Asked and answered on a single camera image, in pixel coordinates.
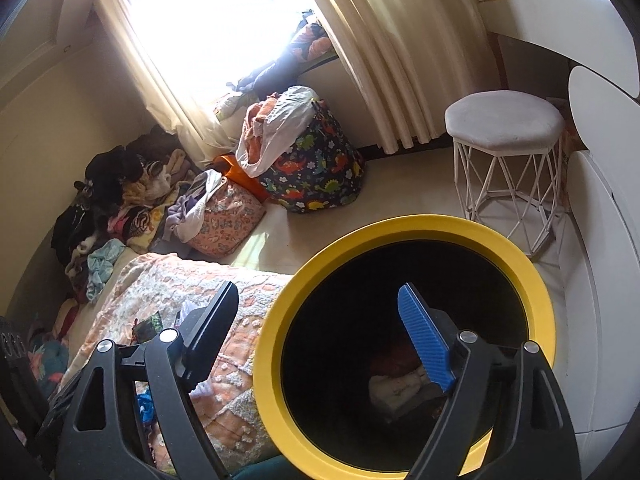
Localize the dark green snack wrapper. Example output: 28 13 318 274
131 311 164 344

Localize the blue glove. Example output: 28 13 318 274
136 389 156 427

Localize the yellow rim black trash bin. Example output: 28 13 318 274
254 214 556 479

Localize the floral pillow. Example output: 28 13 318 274
28 333 68 398

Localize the peach patterned bed quilt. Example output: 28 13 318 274
61 254 291 472

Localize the white garment on floral bag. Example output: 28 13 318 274
163 169 227 243

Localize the pink floral fabric bag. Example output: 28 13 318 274
186 181 266 259

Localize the light blue garment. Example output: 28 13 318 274
86 238 126 304

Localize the pile of clothes on bed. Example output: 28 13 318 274
51 125 198 304

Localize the orange bag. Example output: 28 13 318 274
212 154 269 203

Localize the white vanity desk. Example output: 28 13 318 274
480 0 639 439

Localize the left cream curtain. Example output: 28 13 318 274
93 0 236 166

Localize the cream curtain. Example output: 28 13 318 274
314 0 500 154
93 0 236 166

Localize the dinosaur print laundry basket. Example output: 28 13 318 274
257 100 366 214

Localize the white plastic bag with clothes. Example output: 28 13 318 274
235 86 319 178

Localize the right cream curtain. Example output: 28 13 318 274
314 0 500 154

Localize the clothes pile on windowsill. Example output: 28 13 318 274
214 10 337 122

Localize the white wire frame stool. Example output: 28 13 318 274
445 90 565 259

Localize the window with dark frame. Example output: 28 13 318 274
128 0 313 107

